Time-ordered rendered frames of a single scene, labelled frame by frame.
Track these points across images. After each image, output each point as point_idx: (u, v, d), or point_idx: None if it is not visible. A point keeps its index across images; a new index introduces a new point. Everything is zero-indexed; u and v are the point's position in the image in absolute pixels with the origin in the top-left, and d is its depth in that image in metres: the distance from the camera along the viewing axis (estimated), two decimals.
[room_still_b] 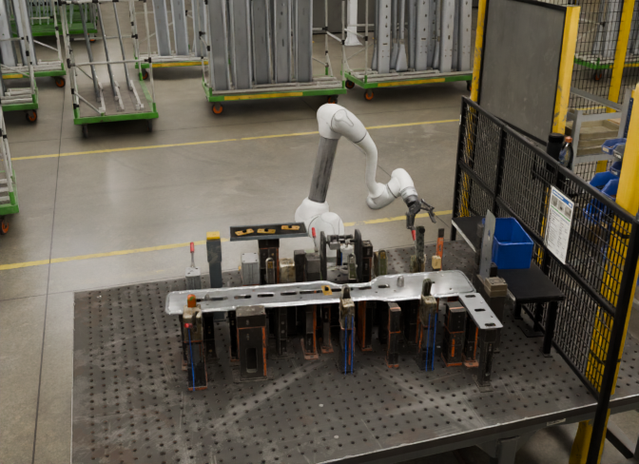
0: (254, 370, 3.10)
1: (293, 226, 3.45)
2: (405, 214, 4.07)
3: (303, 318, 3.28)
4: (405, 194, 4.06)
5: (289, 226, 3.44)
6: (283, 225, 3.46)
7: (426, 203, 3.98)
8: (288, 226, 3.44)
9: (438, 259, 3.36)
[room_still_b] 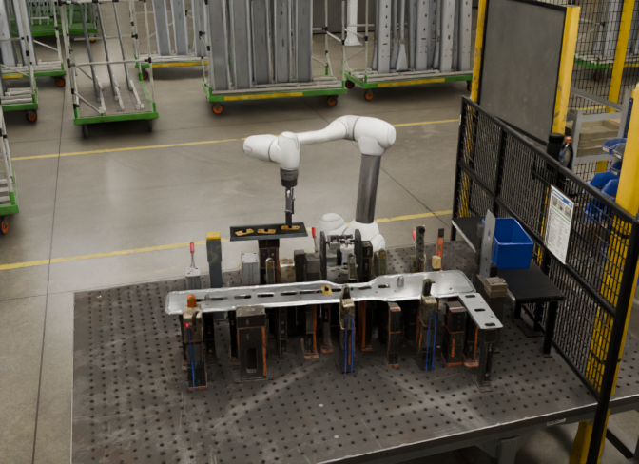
0: (254, 370, 3.10)
1: (293, 226, 3.45)
2: None
3: (303, 318, 3.28)
4: (280, 172, 3.33)
5: (289, 226, 3.44)
6: (283, 225, 3.46)
7: (286, 201, 3.31)
8: (288, 226, 3.44)
9: (438, 259, 3.36)
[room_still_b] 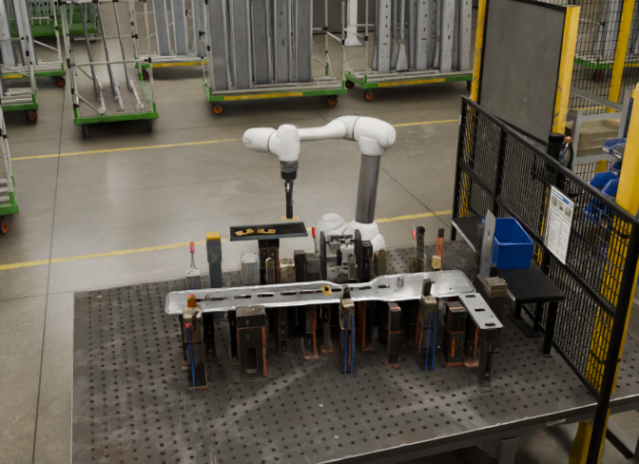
0: (254, 370, 3.10)
1: (292, 217, 3.43)
2: None
3: (303, 318, 3.28)
4: (280, 165, 3.31)
5: None
6: (282, 216, 3.44)
7: (286, 196, 3.32)
8: None
9: (438, 259, 3.36)
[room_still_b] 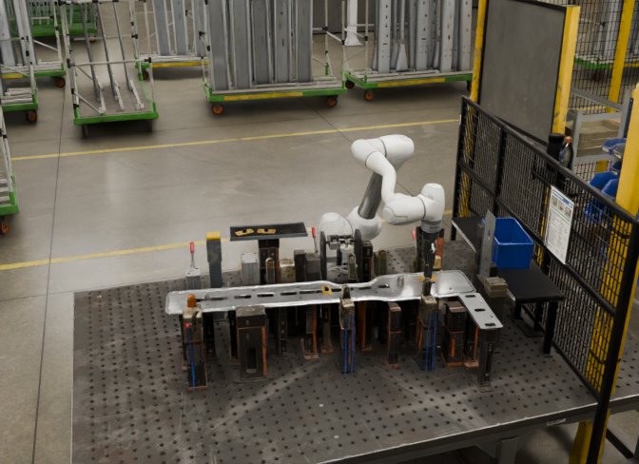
0: (254, 370, 3.10)
1: None
2: (423, 241, 3.25)
3: (303, 318, 3.28)
4: (422, 225, 3.15)
5: None
6: (419, 277, 3.28)
7: (431, 257, 3.16)
8: None
9: (438, 259, 3.36)
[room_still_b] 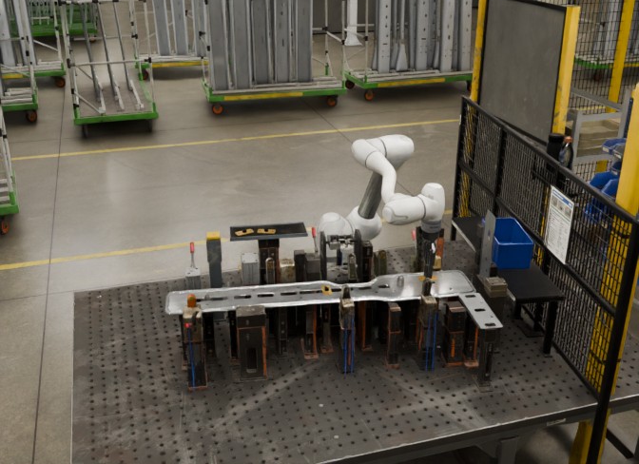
0: (254, 370, 3.10)
1: None
2: (423, 241, 3.25)
3: (303, 318, 3.28)
4: (422, 225, 3.15)
5: None
6: (419, 277, 3.28)
7: (431, 257, 3.16)
8: None
9: (438, 259, 3.36)
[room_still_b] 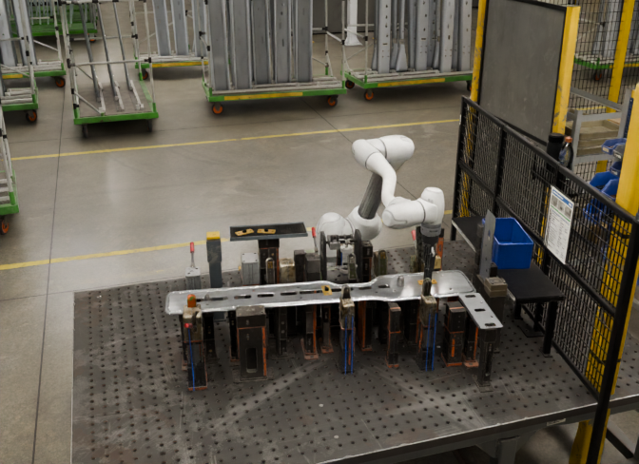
0: (254, 370, 3.10)
1: None
2: (422, 243, 3.26)
3: (303, 318, 3.28)
4: (421, 229, 3.16)
5: None
6: (419, 280, 3.28)
7: (431, 261, 3.17)
8: None
9: (438, 259, 3.36)
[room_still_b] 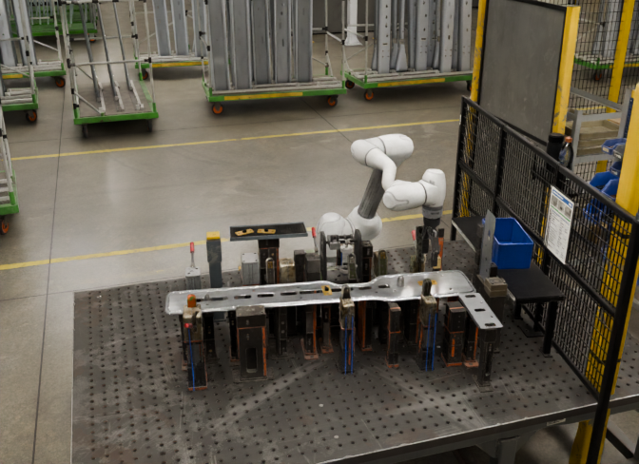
0: (254, 370, 3.10)
1: None
2: None
3: (303, 318, 3.28)
4: (423, 211, 3.12)
5: None
6: (418, 280, 3.29)
7: (434, 241, 3.10)
8: None
9: (438, 259, 3.36)
